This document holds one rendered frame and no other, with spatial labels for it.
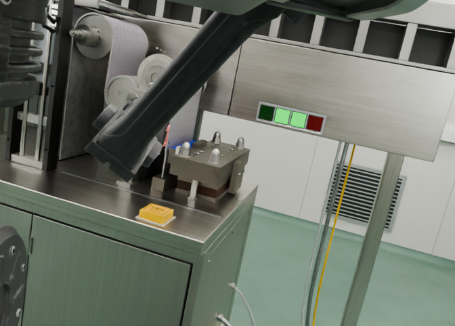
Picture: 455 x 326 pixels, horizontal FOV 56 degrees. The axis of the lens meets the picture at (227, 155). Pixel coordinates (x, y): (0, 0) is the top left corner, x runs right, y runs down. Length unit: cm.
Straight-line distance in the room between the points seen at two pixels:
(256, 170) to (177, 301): 296
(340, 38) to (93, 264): 113
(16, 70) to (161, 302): 102
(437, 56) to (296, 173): 253
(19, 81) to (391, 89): 140
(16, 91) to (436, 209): 396
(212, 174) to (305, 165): 273
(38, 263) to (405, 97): 128
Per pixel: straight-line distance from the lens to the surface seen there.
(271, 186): 407
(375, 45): 166
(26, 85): 28
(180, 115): 143
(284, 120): 159
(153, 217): 114
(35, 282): 143
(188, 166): 132
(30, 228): 138
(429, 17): 161
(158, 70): 135
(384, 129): 159
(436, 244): 421
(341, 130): 158
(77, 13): 160
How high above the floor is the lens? 134
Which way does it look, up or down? 12 degrees down
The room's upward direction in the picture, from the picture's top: 11 degrees clockwise
